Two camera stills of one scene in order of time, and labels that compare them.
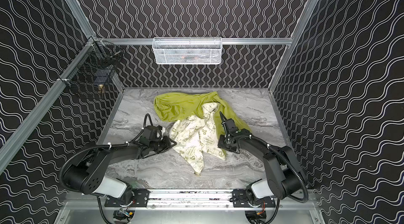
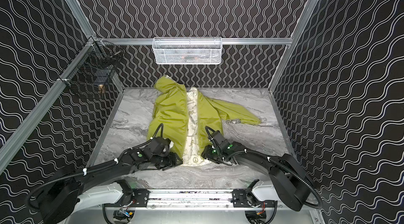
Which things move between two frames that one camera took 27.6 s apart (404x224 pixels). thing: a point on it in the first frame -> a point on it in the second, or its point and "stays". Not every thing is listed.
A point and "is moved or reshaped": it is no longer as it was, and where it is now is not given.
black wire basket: x=94 y=66 stays
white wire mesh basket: x=187 y=50 stays
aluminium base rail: x=212 y=199 stays
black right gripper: x=228 y=134 -> x=209 y=152
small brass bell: x=101 y=88 stays
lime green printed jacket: x=196 y=132 is moved or reshaped
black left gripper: x=165 y=143 -> x=170 y=160
